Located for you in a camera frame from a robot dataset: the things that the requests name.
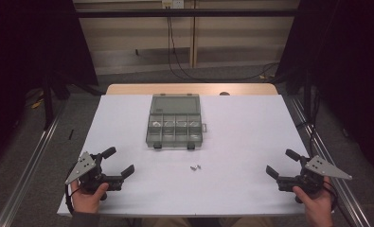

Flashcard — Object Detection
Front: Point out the left hand-held gripper cable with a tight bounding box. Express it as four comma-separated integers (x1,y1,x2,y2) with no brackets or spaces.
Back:
63,164,81,216

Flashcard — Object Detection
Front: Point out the right hand-held gripper cable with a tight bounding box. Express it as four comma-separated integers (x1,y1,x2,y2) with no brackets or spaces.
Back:
323,180,339,213

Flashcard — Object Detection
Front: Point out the black wall cable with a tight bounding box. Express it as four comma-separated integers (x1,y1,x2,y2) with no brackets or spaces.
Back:
167,7,280,81

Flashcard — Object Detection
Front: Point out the wooden wall post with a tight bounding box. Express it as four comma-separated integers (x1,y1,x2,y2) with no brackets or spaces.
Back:
188,0,199,69

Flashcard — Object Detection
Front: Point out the person's right hand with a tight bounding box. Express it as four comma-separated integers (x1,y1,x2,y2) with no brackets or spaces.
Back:
292,177,334,218

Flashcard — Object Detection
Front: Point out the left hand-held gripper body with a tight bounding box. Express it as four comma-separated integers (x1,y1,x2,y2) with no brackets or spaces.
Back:
64,151,124,194

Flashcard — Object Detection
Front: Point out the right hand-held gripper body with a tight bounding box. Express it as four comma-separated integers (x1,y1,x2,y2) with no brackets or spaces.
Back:
276,154,353,194

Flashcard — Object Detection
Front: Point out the hand-held gripper cable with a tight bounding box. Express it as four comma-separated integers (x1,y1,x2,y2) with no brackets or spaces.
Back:
323,180,339,213
63,164,81,216

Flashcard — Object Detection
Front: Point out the person's left hand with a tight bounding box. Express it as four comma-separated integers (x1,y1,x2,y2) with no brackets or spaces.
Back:
70,181,110,214

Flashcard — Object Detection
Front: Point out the grey transparent compartment box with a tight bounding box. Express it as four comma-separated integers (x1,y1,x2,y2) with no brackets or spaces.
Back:
145,93,207,150

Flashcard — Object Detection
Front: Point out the white wall socket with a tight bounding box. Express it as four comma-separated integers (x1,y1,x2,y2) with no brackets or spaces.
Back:
161,0,185,9

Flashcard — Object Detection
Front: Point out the black curtain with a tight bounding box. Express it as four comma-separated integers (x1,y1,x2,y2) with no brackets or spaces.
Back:
0,0,99,173
274,0,374,173

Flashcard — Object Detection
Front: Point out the black horizontal bar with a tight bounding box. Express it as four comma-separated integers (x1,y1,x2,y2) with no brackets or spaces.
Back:
75,9,297,19

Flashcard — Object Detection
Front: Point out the black metal stand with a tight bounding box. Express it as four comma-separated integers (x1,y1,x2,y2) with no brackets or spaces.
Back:
41,71,69,131

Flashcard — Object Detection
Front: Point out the white table cover sheet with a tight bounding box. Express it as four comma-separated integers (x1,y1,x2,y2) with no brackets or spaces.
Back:
56,93,311,218

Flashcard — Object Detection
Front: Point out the aluminium floor rail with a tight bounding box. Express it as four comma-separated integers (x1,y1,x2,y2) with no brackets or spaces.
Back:
288,94,372,227
0,99,69,227

